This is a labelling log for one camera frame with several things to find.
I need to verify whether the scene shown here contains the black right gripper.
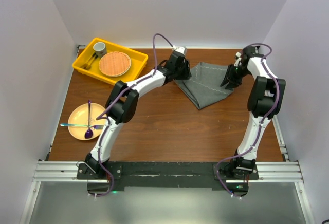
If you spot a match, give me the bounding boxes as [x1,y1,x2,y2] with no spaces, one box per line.
[221,64,250,89]

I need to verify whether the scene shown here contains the grey cloth napkin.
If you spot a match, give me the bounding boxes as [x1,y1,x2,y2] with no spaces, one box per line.
[175,62,233,110]

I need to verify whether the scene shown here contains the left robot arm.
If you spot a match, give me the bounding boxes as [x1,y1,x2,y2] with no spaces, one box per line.
[85,47,191,179]

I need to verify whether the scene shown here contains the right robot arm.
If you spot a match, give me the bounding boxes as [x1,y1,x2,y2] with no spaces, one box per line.
[216,43,286,179]

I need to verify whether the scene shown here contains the woven wicker plate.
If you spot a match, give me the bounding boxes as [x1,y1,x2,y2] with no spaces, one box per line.
[99,51,132,77]

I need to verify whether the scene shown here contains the white ceramic cup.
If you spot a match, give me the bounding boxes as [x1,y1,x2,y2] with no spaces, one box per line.
[93,42,107,58]

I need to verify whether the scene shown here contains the dark cutlery in tray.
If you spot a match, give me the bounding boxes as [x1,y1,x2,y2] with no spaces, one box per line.
[82,52,98,70]

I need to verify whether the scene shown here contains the iridescent fork on plate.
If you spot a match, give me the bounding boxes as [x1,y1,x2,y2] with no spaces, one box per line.
[60,123,104,130]

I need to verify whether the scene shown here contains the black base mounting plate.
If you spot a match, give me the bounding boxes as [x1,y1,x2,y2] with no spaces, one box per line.
[77,162,259,196]

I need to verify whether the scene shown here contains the pale yellow round plate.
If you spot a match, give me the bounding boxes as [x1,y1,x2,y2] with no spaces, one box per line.
[67,103,105,141]

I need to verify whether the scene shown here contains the purple iridescent spoon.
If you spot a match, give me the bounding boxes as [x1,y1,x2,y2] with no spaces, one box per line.
[84,100,93,139]

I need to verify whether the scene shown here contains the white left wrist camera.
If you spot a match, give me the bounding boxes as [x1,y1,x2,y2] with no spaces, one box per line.
[171,45,187,56]

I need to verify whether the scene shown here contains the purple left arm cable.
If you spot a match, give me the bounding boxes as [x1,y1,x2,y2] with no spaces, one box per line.
[87,33,175,198]

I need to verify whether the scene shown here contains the aluminium frame rail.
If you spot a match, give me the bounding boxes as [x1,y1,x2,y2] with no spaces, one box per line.
[19,44,317,224]

